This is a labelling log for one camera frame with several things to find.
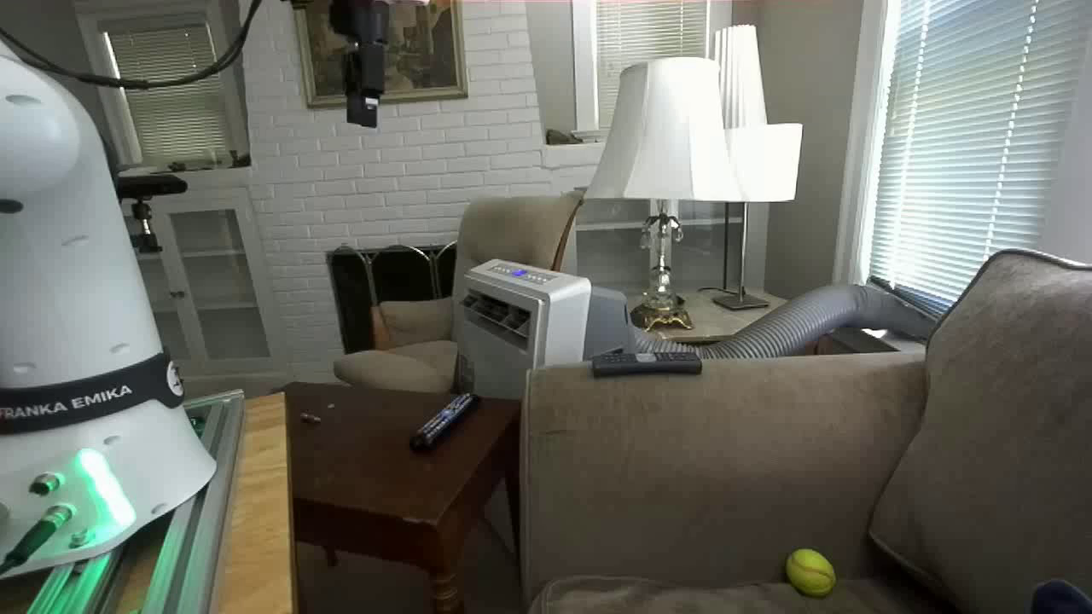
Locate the beige sofa back cushion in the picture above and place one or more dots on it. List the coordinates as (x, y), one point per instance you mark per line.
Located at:
(998, 426)

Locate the dark blue cloth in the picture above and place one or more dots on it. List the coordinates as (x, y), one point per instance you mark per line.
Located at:
(1062, 599)

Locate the narrow window with blinds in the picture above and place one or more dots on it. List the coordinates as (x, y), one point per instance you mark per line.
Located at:
(648, 34)

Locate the white glass door cabinet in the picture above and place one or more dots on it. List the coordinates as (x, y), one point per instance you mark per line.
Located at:
(213, 281)

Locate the beige sofa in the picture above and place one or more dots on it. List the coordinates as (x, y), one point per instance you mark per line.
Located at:
(699, 469)

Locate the floor lamp with white shades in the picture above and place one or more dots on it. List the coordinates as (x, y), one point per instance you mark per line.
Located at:
(763, 162)

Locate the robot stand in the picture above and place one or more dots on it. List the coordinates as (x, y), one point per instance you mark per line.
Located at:
(256, 512)

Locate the camera on mount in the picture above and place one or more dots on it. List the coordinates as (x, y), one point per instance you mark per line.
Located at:
(147, 185)

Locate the table lamp with white shade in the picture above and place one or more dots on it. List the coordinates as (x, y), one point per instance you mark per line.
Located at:
(665, 136)

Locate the dark wooden side table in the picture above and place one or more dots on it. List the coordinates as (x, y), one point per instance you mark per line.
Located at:
(384, 469)

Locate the small window with blinds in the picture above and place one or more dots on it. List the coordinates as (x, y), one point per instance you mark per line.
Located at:
(175, 94)

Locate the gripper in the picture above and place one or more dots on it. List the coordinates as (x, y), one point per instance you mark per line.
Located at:
(360, 19)

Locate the white portable air conditioner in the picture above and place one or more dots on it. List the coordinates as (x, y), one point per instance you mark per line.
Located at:
(520, 333)

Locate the beige armchair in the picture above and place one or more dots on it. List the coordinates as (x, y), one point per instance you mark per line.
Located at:
(512, 230)

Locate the yellow tennis ball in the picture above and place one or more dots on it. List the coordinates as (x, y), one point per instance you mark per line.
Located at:
(810, 572)

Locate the light stone end table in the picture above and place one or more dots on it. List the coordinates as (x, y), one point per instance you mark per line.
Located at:
(725, 320)

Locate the black fireplace screen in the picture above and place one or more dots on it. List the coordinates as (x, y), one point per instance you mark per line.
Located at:
(401, 275)

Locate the large window with blinds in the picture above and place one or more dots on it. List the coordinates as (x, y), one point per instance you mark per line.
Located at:
(972, 145)

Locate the framed painting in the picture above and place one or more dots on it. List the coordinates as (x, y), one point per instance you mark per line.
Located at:
(426, 51)

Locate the black and blue remote control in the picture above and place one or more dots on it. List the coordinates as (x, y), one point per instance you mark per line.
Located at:
(444, 420)

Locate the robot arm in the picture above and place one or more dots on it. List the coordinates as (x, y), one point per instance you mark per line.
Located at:
(68, 298)

